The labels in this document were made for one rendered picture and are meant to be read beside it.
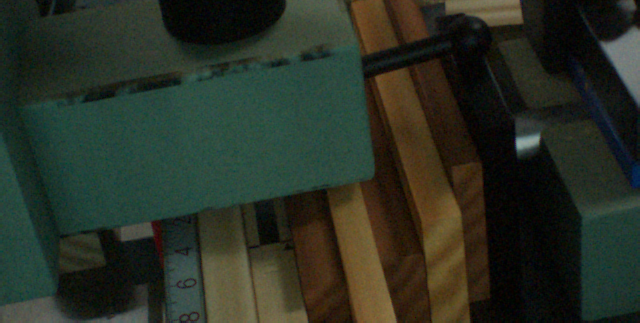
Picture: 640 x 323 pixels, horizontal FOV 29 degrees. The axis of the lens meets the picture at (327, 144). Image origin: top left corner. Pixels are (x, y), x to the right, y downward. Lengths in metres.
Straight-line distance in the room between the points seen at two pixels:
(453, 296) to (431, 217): 0.04
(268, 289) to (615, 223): 0.15
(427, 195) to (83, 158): 0.14
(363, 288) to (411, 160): 0.07
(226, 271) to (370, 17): 0.18
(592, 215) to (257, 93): 0.14
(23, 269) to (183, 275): 0.06
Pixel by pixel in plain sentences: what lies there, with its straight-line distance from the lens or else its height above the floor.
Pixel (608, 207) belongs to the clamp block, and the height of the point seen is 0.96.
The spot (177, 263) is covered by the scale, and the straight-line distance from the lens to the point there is 0.53.
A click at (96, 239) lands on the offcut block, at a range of 0.77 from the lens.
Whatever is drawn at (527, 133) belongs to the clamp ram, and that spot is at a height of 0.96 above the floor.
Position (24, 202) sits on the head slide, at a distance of 0.48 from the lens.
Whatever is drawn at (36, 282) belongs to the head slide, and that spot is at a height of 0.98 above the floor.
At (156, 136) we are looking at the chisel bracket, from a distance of 0.51.
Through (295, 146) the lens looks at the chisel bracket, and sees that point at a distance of 0.51.
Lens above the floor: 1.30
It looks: 36 degrees down
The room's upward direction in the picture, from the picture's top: 9 degrees counter-clockwise
